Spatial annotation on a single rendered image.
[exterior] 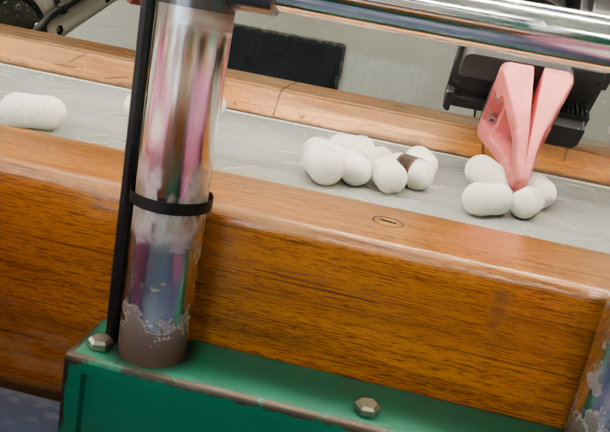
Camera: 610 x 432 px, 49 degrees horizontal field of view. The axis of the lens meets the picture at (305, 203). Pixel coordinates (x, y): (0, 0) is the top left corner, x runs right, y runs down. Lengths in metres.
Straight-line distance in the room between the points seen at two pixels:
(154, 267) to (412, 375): 0.10
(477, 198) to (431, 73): 2.08
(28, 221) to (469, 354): 0.16
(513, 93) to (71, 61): 0.39
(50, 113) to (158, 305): 0.22
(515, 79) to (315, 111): 0.20
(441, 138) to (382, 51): 1.88
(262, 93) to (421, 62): 1.87
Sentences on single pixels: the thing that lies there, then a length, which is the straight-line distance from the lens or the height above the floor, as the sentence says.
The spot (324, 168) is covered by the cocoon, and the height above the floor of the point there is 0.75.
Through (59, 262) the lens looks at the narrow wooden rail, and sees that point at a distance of 0.26.
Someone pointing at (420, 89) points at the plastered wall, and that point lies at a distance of 2.46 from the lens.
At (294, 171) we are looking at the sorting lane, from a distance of 0.41.
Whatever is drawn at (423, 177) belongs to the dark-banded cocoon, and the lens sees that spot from 0.42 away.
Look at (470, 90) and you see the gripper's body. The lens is 0.51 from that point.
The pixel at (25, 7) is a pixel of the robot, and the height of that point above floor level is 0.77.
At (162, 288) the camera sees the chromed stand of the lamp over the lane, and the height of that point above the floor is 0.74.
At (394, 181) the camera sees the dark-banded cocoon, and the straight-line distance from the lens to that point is 0.39.
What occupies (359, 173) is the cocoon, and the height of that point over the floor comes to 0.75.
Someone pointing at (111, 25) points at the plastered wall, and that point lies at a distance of 2.77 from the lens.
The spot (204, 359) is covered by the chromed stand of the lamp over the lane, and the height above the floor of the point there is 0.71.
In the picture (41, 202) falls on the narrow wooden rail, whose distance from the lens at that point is 0.26.
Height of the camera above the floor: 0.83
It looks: 16 degrees down
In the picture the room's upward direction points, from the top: 11 degrees clockwise
